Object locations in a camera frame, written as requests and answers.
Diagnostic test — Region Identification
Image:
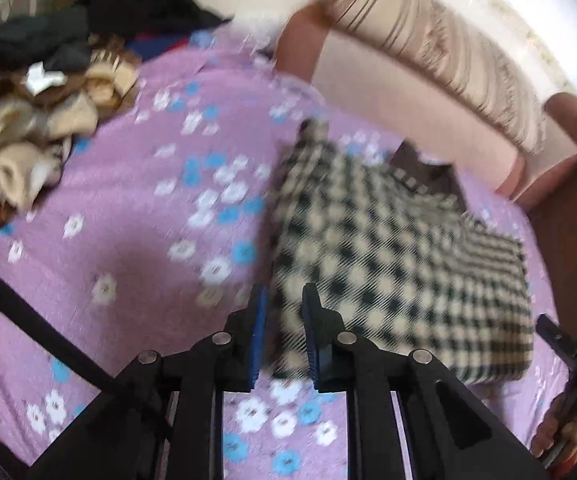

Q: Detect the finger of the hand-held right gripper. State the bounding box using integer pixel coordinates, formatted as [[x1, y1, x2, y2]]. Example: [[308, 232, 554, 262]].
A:
[[535, 314, 577, 367]]

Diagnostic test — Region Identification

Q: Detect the person's right hand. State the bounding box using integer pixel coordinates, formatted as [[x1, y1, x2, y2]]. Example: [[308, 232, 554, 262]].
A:
[[531, 387, 577, 476]]

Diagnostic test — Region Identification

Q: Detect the pink sofa backrest cushion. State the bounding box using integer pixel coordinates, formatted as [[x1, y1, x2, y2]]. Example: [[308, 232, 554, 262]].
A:
[[273, 2, 524, 201]]

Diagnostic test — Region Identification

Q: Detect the black strap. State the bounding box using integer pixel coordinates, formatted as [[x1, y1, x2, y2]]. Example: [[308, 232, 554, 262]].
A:
[[0, 254, 174, 441]]

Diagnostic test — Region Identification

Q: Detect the black garment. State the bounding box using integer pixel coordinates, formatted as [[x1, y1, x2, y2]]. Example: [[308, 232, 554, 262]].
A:
[[88, 0, 234, 36]]

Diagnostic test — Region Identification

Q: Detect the purple floral bedsheet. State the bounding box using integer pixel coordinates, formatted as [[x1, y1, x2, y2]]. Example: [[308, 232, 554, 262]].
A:
[[0, 30, 574, 480]]

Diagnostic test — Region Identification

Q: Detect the dark grey garment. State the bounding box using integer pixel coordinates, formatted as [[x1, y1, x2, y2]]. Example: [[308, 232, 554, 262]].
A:
[[0, 12, 94, 78]]

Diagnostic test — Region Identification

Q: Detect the blue red garment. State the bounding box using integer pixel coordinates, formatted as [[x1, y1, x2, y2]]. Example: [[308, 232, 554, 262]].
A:
[[128, 32, 192, 63]]

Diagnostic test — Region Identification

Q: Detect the black white checkered coat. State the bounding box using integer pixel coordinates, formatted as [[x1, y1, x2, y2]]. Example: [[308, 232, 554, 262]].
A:
[[266, 119, 536, 386]]

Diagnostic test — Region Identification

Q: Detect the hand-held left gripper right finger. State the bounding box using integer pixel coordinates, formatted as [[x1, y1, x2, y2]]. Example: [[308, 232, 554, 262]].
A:
[[301, 282, 549, 480]]

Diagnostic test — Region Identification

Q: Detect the brown beige patterned cloth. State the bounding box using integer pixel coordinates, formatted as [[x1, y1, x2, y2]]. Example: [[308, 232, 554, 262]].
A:
[[0, 35, 142, 246]]

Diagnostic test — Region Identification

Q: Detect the striped floral pillow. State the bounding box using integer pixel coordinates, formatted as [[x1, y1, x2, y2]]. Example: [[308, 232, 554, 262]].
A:
[[318, 0, 576, 156]]

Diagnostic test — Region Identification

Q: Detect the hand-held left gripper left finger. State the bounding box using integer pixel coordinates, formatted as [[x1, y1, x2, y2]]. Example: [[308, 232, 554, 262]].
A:
[[28, 285, 269, 480]]

